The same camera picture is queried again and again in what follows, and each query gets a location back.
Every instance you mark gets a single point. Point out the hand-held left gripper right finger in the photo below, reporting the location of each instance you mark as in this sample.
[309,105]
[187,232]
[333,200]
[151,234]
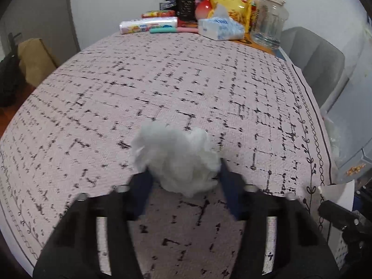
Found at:
[229,189]

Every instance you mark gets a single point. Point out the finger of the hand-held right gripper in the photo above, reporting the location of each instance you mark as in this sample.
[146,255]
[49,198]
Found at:
[337,213]

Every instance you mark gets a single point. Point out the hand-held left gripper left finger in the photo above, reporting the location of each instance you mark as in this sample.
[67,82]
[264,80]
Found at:
[144,191]

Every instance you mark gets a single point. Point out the white tissue ball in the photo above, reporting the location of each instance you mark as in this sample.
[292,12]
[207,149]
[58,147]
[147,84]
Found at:
[177,162]

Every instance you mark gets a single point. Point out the white refrigerator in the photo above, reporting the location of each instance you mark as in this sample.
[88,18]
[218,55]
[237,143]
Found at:
[354,122]

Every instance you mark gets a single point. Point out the pink patterned tablecloth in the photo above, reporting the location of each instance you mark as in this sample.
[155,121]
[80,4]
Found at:
[145,87]

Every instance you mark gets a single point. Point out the grey upholstered chair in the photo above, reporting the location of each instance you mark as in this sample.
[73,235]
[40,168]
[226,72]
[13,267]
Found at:
[314,61]

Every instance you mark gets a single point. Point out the white and blue tissue pack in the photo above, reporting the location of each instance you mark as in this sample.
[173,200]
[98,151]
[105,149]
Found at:
[218,27]

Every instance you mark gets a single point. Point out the teal pen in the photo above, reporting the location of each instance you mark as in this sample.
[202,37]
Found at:
[162,29]

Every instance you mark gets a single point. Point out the pink pen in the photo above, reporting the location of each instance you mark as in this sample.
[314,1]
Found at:
[187,30]

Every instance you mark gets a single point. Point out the white printed roll pack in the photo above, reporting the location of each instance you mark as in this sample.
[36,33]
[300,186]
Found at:
[148,25]

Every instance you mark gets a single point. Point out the brown paper bag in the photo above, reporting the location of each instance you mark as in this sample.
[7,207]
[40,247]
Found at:
[36,61]

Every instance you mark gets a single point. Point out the clear plastic water jug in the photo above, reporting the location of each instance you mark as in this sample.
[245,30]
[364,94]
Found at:
[268,23]

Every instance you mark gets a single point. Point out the red candy tube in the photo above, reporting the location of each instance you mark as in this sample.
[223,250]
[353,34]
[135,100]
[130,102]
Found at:
[158,14]

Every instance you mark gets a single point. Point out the black bag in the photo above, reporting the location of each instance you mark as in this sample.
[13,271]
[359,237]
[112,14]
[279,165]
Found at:
[10,72]

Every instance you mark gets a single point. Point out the red peach-shaped ornament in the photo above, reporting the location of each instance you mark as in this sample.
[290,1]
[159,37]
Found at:
[203,8]

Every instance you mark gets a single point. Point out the black pen holder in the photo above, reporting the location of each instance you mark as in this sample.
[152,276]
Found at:
[187,8]

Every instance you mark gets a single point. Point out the yellow snack bag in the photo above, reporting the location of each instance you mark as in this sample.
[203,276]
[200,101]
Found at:
[232,3]

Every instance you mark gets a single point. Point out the black and blue box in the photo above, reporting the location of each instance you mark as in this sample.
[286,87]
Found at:
[168,5]

